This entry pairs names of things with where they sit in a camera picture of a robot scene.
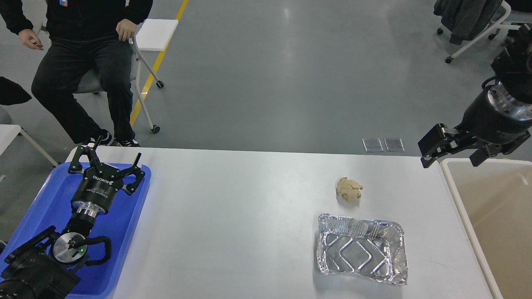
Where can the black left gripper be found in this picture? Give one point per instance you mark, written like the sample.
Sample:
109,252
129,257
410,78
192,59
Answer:
95,187

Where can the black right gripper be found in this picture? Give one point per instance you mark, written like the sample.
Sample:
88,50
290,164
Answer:
495,116

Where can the aluminium foil tray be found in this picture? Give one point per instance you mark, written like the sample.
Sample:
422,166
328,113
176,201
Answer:
371,249

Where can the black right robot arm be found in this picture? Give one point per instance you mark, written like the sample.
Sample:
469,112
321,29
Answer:
512,69

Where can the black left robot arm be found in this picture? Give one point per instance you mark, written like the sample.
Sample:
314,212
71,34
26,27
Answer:
73,239

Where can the blue plastic tray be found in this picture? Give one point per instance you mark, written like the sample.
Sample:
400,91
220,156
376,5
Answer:
52,206

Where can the beige plastic bin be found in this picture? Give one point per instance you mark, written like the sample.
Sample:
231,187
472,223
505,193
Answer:
494,201

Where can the right floor plate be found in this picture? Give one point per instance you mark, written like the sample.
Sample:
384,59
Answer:
394,144

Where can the floor plate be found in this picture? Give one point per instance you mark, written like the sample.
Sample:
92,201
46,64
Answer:
394,144
372,145

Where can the left floor plate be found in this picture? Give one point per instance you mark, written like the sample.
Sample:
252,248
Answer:
372,145

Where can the white side table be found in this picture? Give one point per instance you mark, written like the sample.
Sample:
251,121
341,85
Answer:
27,162

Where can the crumpled brown paper ball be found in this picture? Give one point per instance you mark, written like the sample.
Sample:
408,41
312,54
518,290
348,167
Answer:
349,190

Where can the dark grey jacket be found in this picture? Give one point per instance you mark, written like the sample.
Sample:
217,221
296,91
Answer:
465,19

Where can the seated person in black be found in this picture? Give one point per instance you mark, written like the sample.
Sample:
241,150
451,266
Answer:
87,34

